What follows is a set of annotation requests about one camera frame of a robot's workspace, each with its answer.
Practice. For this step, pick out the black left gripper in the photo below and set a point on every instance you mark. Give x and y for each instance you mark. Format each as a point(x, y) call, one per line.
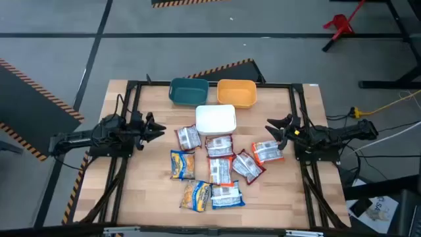
point(138, 131)

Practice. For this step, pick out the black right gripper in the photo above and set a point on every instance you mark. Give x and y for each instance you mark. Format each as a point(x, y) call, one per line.
point(300, 140)

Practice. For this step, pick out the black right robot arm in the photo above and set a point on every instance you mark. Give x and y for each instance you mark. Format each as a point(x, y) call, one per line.
point(345, 133)

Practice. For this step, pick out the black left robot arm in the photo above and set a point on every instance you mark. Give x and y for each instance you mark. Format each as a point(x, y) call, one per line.
point(79, 138)

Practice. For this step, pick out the blue ramen noodle packet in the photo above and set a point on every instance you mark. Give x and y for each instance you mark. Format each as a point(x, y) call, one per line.
point(196, 195)
point(182, 164)
point(227, 195)

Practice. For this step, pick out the red floor stand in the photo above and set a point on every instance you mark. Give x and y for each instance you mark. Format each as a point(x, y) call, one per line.
point(340, 24)

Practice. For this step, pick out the dark red ramen packet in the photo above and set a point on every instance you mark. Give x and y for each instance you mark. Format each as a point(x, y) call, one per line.
point(247, 166)
point(219, 146)
point(188, 137)

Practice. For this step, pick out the silver metal bracket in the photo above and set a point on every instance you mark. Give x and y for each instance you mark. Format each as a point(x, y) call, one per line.
point(121, 229)
point(304, 233)

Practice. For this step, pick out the teal plastic bin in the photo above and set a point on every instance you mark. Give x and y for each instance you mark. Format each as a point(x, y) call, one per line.
point(189, 93)

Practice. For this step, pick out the black equipment case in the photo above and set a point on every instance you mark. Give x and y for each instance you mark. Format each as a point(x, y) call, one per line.
point(408, 214)

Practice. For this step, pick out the white printed paper sheet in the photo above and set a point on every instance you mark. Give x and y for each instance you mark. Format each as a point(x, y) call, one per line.
point(385, 205)

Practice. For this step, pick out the yellow-orange plastic bin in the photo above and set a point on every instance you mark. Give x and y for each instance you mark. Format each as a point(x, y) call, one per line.
point(237, 93)

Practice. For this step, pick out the grey metal leg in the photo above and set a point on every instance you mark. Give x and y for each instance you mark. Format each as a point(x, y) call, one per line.
point(10, 147)

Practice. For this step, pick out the orange ramen packet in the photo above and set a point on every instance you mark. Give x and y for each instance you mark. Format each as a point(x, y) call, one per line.
point(268, 151)
point(220, 170)

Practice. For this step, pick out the black metal table frame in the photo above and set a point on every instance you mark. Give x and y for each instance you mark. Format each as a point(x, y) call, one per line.
point(154, 84)

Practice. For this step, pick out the black hazard-striped floor mat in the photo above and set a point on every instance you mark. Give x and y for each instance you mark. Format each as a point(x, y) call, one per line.
point(237, 74)
point(184, 2)
point(29, 112)

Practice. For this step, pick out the black desk leg frame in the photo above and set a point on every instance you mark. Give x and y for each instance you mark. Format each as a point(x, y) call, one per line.
point(385, 84)

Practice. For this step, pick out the black floor beam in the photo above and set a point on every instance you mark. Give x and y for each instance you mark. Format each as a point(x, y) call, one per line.
point(381, 189)

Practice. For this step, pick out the white plastic bin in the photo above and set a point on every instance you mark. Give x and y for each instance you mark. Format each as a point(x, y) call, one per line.
point(215, 119)

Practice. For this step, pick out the black flat device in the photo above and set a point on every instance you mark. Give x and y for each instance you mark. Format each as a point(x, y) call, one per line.
point(360, 207)

